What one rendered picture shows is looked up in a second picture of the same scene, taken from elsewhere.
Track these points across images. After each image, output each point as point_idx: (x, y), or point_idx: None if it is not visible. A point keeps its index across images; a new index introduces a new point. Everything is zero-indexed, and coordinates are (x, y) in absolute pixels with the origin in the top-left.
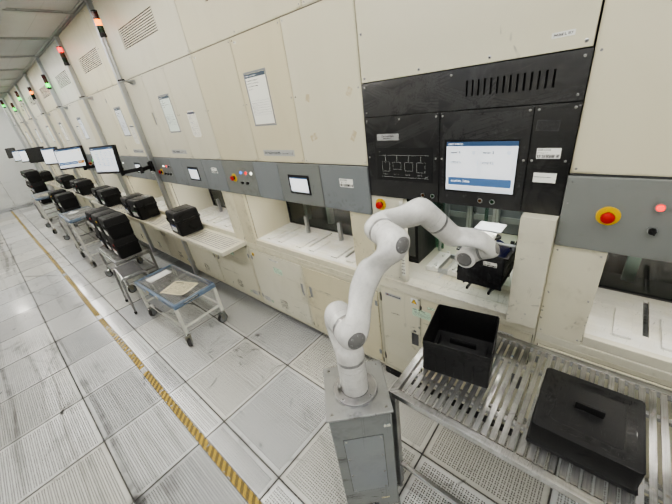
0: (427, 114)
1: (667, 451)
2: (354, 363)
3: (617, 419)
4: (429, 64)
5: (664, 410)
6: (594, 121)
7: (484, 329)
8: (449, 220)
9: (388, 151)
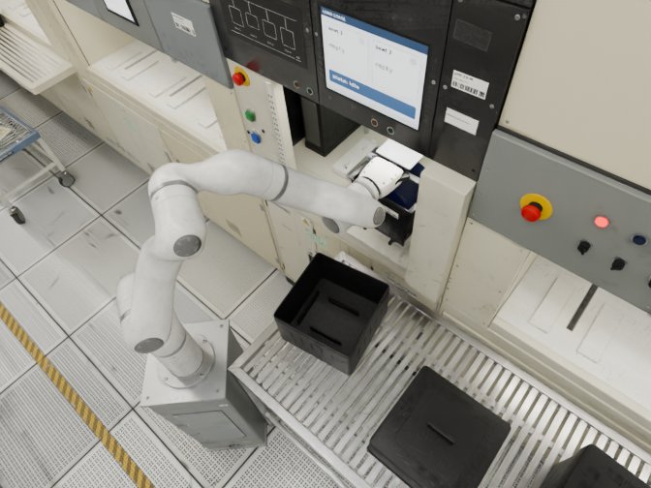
0: None
1: (514, 474)
2: (165, 353)
3: (467, 446)
4: None
5: (542, 423)
6: (543, 52)
7: (373, 291)
8: (292, 183)
9: None
